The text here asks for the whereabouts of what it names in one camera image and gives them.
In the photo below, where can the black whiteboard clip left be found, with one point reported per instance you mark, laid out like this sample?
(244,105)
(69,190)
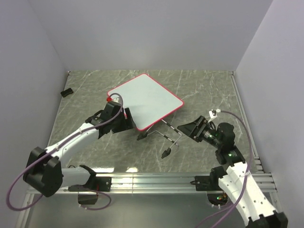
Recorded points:
(142,136)

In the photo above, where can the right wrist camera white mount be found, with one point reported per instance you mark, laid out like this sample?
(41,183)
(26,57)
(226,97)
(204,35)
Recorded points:
(213,113)

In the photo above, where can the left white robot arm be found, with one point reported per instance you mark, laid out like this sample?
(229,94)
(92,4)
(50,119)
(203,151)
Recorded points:
(45,169)

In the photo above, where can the black whiteboard clip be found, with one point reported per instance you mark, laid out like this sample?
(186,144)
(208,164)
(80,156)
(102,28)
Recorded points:
(142,136)
(166,153)

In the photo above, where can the black whiteboard clip right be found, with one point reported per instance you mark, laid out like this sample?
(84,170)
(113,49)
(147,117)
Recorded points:
(166,153)

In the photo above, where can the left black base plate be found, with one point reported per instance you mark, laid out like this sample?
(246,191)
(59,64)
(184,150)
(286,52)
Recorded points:
(96,183)

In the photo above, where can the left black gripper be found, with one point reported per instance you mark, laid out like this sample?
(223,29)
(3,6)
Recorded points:
(125,126)

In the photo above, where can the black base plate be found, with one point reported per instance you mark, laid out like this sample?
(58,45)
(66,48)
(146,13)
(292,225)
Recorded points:
(205,183)
(96,183)

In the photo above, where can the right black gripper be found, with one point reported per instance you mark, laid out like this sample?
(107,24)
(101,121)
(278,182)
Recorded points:
(191,128)

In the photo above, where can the yellow bone-shaped eraser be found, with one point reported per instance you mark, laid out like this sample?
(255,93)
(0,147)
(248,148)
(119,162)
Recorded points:
(67,92)

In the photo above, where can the pink framed whiteboard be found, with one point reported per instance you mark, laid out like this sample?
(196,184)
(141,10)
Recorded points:
(147,99)

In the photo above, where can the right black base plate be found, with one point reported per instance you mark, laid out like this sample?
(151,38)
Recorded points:
(205,183)

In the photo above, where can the metal wire whiteboard stand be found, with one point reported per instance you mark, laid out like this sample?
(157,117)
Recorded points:
(164,129)

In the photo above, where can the aluminium mounting rail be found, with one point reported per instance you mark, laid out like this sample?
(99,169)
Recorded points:
(159,183)

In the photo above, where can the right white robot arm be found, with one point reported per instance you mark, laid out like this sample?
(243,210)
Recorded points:
(233,175)

